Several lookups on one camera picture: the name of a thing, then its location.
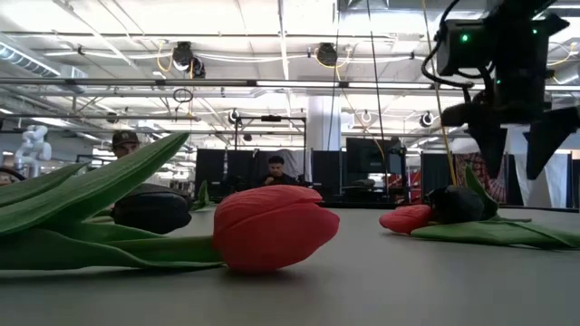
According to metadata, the yellow cable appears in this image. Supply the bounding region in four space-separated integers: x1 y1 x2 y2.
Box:
420 0 458 187

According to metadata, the white curtain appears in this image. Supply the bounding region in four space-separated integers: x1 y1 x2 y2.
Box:
507 126 573 209

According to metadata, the long black cable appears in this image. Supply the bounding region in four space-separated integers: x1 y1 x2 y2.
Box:
364 0 392 185

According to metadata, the white column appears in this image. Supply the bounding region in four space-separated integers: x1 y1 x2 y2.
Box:
306 94 342 151

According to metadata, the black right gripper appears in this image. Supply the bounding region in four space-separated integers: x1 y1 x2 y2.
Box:
441 67 580 181

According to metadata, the silver ventilation duct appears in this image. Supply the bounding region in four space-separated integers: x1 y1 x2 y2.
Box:
0 43 61 78

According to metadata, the red patterned cloth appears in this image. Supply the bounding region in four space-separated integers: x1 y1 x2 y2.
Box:
454 151 508 205

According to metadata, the person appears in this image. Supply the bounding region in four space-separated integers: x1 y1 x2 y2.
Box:
111 129 142 159
256 155 301 187

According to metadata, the black partition panel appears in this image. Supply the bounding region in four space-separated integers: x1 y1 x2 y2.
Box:
194 148 309 200

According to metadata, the ceiling light strip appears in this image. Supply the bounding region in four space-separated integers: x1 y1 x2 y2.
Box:
256 80 434 90

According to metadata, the black ceiling cable reel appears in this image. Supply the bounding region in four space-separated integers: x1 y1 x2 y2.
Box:
315 42 340 68
171 40 208 81

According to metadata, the black stand frame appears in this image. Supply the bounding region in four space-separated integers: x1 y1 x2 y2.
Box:
233 115 309 185

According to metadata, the black monitor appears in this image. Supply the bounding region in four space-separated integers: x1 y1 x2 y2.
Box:
345 137 406 176

